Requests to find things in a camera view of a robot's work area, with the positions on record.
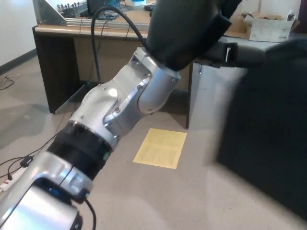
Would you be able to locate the white box with fiducial tag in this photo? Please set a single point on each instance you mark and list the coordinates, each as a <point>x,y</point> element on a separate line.
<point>138,2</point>

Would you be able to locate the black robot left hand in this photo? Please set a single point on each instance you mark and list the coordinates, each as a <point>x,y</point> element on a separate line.
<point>184,31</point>

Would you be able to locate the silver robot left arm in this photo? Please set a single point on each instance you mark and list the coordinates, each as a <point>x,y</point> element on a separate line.
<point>108,100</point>

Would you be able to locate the aluminium extrusion frame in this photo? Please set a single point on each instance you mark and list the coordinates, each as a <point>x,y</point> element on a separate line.
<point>51,16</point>

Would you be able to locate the white power strip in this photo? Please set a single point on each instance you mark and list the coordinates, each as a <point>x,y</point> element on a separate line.
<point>12,180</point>

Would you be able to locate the flat cardboard sheet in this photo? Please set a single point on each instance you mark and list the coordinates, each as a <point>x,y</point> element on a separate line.
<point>237,28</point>

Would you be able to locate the black power adapter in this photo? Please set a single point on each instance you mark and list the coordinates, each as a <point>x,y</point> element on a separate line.
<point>26,161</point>

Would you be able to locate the black monitor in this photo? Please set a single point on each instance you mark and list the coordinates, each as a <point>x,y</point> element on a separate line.
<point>92,6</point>

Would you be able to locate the open cardboard box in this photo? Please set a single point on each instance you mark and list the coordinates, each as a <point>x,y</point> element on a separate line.
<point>268,31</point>

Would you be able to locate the black and wood desk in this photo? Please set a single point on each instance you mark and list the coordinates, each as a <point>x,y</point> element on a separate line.
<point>60,72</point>

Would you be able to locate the row of metal bolts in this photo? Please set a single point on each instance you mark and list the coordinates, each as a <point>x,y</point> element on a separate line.
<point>68,6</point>

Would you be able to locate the yellow paper sheet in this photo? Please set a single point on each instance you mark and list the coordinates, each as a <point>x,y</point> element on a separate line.
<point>159,148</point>

